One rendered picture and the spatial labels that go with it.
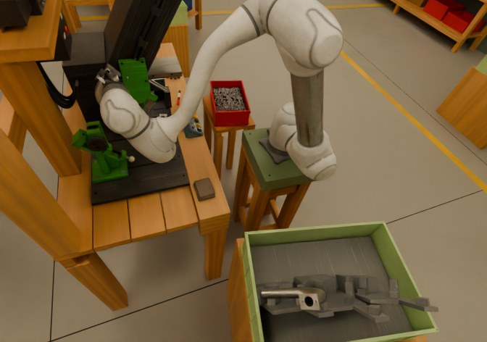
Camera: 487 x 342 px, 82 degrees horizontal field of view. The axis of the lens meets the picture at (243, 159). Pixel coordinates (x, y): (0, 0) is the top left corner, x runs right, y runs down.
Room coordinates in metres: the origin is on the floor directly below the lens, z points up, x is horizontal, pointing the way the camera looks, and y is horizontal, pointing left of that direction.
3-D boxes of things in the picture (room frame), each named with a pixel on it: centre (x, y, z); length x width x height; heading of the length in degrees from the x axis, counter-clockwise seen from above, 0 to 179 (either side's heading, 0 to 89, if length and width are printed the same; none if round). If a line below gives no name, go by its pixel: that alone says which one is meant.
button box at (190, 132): (1.09, 0.31, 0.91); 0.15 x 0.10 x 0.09; 26
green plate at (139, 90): (1.09, 0.57, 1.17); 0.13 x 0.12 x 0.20; 26
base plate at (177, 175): (1.13, 0.66, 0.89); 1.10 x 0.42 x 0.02; 26
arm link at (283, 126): (1.02, -0.19, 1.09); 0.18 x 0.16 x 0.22; 33
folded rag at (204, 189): (0.70, 0.16, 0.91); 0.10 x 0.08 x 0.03; 28
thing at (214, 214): (1.25, 0.41, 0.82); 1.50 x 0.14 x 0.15; 26
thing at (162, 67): (1.25, 0.60, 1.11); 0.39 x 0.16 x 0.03; 116
